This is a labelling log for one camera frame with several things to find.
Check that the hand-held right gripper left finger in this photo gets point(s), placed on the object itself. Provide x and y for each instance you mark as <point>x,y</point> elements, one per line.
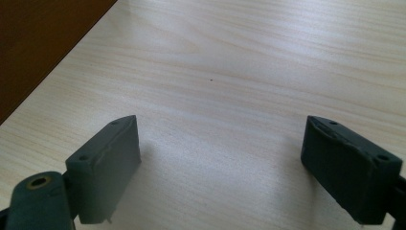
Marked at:
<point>105,169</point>

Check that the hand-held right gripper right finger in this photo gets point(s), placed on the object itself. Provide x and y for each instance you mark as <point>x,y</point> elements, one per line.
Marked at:
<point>348,169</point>

